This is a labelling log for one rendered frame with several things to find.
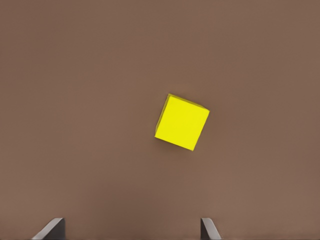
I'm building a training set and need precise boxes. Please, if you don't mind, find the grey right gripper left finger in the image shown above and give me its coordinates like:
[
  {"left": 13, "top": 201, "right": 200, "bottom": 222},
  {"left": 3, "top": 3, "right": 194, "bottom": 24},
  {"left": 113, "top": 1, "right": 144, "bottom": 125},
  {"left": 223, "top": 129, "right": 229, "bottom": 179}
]
[{"left": 30, "top": 217, "right": 66, "bottom": 240}]

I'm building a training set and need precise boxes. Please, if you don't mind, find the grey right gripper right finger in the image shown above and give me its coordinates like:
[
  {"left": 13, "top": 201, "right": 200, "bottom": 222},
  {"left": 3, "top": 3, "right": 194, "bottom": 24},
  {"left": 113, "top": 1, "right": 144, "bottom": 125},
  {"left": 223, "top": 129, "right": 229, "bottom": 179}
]
[{"left": 200, "top": 217, "right": 222, "bottom": 240}]

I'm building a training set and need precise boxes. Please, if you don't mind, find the yellow cube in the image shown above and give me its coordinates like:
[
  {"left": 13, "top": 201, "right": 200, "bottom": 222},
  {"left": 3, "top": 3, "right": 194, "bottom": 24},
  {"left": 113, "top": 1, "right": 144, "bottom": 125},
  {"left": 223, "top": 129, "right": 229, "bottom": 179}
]
[{"left": 154, "top": 93, "right": 210, "bottom": 152}]

